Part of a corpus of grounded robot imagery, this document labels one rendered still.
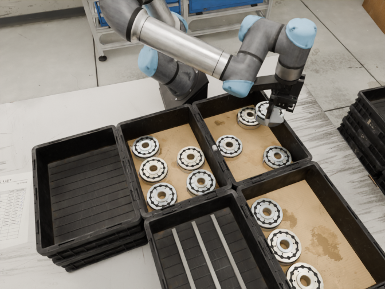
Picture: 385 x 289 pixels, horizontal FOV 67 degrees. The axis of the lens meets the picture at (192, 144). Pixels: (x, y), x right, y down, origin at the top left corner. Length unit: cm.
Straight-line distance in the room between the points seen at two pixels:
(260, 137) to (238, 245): 45
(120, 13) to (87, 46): 242
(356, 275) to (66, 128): 128
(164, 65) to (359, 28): 279
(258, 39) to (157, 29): 27
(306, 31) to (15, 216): 117
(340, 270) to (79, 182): 90
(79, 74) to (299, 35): 238
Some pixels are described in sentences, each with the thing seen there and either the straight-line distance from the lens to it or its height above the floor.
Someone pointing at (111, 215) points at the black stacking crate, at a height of 83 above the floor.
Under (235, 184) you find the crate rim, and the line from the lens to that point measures 94.
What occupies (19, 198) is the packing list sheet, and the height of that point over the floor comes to 70.
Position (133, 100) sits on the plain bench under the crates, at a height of 70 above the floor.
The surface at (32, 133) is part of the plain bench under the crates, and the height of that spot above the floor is 70.
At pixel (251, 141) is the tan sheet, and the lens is 117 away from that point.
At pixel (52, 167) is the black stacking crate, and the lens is 121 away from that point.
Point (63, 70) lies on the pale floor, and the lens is 303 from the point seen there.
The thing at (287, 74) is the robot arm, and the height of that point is 122.
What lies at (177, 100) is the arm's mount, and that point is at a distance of 133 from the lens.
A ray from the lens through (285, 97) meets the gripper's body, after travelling 93.
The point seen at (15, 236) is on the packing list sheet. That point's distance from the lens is 129.
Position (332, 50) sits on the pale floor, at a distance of 327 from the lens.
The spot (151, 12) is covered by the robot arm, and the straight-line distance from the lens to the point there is 104.
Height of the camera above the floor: 175
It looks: 54 degrees down
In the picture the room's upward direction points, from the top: 1 degrees counter-clockwise
